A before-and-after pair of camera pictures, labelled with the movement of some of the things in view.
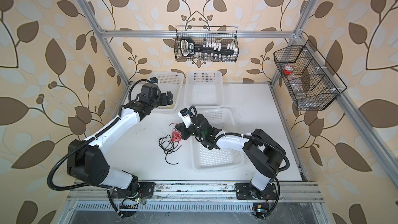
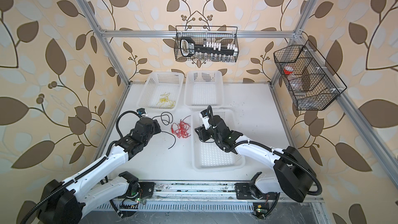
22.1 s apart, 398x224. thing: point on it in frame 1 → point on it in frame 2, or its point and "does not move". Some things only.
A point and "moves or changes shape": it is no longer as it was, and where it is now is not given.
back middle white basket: x=203 y=89 does not move
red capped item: x=288 y=70 does not move
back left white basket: x=171 y=81 does not move
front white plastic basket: x=224 y=158 does not move
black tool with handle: x=188 y=47 does not move
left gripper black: x=164 y=101 → x=154 y=124
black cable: x=166 y=144 → x=166 y=124
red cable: x=176 y=136 moves or changes shape
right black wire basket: x=311 y=83 does not move
